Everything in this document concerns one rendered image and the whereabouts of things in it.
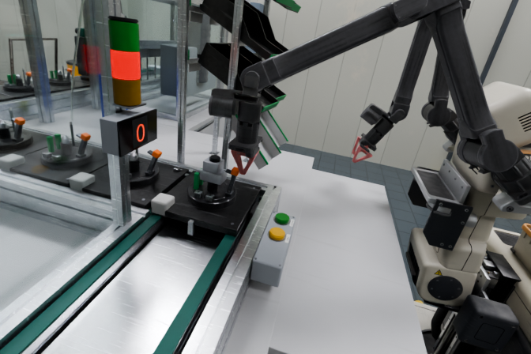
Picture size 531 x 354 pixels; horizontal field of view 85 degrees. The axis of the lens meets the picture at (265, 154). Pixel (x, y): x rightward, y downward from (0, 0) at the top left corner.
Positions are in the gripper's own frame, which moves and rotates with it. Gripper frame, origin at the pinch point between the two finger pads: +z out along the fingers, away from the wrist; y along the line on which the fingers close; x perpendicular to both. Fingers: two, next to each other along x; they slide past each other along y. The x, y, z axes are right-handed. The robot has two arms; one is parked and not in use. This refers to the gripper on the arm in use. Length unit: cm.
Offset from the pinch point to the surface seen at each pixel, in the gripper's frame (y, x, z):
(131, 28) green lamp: 19.9, -17.8, -33.0
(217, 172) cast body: 1.9, -6.5, 1.1
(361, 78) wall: -323, 53, 1
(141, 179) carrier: 3.8, -28.7, 8.0
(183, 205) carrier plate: 7.8, -13.3, 10.2
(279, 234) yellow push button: 9.1, 13.6, 10.2
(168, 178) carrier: -3.2, -24.3, 10.0
